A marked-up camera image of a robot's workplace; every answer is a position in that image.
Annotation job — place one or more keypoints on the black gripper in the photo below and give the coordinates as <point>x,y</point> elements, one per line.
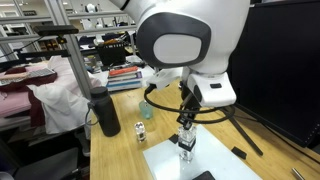
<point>191,98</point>

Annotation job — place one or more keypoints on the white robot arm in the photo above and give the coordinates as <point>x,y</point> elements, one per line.
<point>200,36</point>

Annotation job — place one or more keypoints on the clear blue-tinted bottle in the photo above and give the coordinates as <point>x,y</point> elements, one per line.
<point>145,111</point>

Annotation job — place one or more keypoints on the black water bottle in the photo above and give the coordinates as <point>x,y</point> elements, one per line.
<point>106,113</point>

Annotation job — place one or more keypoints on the small black square pad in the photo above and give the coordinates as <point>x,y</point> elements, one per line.
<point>173,139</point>

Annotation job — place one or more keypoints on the clear cube stack on black base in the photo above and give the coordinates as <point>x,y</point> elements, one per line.
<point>186,146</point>

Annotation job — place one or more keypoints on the white table mat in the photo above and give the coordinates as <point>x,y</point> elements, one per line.
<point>216,156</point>

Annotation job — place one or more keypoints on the small clear glass shaker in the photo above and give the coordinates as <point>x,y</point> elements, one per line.
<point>140,131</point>

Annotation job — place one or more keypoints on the black monitor stand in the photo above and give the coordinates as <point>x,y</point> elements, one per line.
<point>245,133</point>

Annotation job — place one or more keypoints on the flat black device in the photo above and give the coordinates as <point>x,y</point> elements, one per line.
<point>204,176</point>

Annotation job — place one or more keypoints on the small black block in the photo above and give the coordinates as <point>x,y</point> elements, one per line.
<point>239,153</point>

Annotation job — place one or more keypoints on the white and blue book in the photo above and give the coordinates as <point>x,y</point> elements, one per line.
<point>124,85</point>

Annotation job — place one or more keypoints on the orange book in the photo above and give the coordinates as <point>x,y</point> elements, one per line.
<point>123,70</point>

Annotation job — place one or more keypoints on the black mesh basket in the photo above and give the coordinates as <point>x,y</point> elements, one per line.
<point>111,53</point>

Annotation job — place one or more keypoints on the large black computer monitor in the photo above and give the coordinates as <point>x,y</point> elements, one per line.
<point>283,66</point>

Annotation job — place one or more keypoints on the silver metal cylinder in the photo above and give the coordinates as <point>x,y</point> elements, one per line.
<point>297,173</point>

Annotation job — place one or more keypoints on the white cloth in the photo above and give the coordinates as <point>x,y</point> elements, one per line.
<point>60,100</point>

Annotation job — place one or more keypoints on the white background robot figure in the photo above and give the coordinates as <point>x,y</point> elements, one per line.
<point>91,13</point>

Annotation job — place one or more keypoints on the dark grey chair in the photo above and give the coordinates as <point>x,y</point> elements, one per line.
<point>43,165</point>

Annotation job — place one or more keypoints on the dark red cloth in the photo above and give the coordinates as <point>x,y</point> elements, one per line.
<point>36,110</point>

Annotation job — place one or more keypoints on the grey keyboard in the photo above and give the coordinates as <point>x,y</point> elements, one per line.
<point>36,73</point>

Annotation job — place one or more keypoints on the black horizontal bar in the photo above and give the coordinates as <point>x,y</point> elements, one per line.
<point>36,55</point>

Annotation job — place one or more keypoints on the pink cloth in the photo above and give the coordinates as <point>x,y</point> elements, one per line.
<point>13,101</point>

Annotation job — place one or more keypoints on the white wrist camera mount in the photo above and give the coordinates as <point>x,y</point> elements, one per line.
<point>165,79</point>

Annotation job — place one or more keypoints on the horizontal aluminium frame rail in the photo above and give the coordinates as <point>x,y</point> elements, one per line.
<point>93,13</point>
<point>100,29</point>

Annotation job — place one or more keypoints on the slanted aluminium frame post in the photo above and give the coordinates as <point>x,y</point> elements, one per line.
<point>71,50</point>

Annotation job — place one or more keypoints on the black bar camera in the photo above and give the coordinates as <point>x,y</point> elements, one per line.
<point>55,30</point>

